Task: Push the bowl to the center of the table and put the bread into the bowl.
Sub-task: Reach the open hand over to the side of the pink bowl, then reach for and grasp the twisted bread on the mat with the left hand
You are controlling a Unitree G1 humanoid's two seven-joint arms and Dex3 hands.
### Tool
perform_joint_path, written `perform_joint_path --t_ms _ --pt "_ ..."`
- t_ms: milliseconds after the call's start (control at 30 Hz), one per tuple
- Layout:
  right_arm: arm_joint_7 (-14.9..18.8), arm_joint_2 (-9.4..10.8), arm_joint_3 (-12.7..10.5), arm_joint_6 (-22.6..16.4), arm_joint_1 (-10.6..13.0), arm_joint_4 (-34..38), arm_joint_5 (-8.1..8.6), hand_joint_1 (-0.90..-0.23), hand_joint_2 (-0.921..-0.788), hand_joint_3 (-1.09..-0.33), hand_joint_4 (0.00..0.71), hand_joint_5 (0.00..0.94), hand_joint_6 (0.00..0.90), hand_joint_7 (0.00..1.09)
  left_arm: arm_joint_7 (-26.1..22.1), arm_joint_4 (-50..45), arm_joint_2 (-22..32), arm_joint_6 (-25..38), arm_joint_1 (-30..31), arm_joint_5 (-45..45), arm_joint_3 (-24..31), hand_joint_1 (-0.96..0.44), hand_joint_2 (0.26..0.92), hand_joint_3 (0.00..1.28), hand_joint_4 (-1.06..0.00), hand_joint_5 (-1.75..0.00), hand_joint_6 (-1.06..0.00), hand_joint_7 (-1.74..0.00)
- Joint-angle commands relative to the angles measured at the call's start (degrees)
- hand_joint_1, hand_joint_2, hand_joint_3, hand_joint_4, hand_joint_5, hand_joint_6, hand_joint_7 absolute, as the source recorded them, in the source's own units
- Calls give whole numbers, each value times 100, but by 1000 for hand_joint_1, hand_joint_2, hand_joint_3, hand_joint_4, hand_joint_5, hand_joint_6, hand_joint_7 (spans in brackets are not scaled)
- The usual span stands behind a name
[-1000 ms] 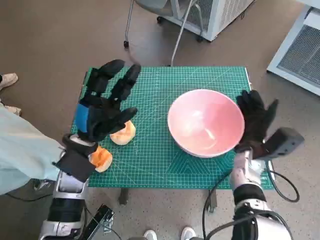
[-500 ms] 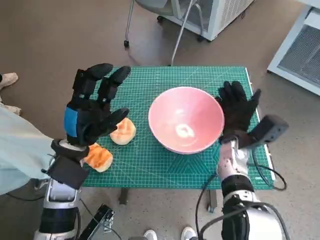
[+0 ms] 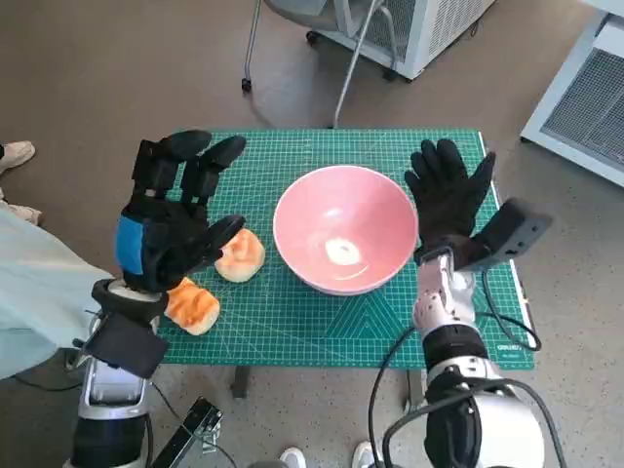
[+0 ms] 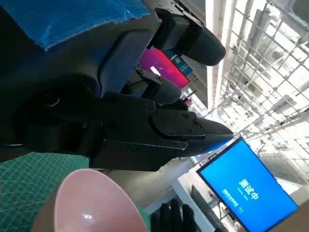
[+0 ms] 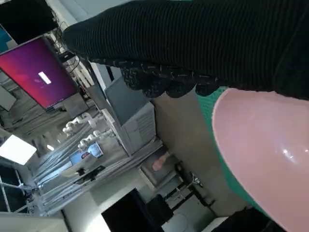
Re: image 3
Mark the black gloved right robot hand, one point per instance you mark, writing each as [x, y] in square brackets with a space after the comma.
[443, 195]

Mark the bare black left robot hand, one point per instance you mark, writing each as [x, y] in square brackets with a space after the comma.
[161, 234]

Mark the long striped toy bread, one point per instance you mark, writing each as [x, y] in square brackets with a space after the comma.
[195, 307]

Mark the round toy bread bun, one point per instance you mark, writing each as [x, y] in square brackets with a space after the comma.
[241, 263]

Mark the pink bowl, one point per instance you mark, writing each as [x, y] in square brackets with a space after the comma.
[341, 219]

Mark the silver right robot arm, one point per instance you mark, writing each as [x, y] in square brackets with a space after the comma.
[487, 414]

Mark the green cutting mat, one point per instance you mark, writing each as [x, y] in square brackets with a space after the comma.
[302, 317]

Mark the white mesh cabinet on casters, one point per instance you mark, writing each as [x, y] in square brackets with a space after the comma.
[439, 29]

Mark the white cabinet with grey grille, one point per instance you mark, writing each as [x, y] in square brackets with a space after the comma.
[585, 107]

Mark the dark table leg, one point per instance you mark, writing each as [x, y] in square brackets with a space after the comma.
[413, 387]
[240, 382]

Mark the black metal stand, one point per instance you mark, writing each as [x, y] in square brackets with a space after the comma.
[195, 429]

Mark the grey chair with metal legs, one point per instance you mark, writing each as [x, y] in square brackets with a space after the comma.
[302, 7]

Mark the white shoe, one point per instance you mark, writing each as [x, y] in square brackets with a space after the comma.
[364, 456]
[294, 458]

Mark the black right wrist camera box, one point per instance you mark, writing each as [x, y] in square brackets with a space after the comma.
[517, 234]

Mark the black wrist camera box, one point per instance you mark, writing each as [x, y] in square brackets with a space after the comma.
[127, 343]
[517, 234]

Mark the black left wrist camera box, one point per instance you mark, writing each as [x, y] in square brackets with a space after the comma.
[127, 343]

